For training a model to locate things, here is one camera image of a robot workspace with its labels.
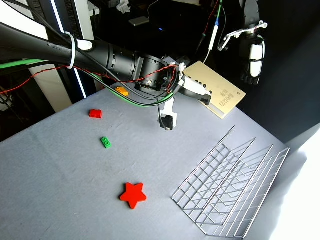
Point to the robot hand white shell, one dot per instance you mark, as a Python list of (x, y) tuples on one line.
[(256, 57), (195, 86)]

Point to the beige hardcover book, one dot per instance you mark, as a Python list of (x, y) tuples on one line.
[(220, 82)]

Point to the yellow toy brick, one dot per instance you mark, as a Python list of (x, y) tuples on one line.
[(122, 91)]

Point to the silver flat device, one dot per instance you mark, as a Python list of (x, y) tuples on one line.
[(138, 21)]

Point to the red toy brick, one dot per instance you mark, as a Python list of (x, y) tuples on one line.
[(95, 113)]

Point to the green toy brick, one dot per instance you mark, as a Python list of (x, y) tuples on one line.
[(106, 142)]

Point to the crumpled white paper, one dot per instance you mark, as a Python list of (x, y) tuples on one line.
[(123, 6)]

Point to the red star block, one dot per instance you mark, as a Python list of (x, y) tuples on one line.
[(132, 195)]

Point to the white column with light strip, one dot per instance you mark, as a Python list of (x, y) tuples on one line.
[(82, 22)]

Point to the grey table cloth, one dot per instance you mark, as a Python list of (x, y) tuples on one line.
[(50, 187)]

